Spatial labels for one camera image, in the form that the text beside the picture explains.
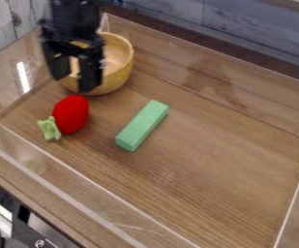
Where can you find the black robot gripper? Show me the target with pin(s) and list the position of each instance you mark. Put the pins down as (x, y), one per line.
(70, 25)

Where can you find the red plush strawberry toy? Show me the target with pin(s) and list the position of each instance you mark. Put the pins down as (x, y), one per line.
(68, 119)

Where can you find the wooden bowl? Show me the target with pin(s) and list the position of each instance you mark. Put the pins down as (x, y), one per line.
(120, 54)

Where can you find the green rectangular block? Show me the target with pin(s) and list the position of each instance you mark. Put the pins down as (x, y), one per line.
(133, 135)

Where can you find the black metal stand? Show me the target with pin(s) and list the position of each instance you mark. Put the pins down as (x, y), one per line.
(34, 232)

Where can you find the clear acrylic tray wall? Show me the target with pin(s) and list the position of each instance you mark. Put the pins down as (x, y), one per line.
(213, 180)

